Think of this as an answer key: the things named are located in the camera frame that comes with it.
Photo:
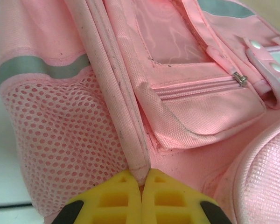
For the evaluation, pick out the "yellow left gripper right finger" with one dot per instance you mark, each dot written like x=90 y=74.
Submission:
x=175 y=203

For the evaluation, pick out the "pink student backpack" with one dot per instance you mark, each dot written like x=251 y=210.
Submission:
x=177 y=105

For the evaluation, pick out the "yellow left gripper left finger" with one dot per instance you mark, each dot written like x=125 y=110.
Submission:
x=112 y=203

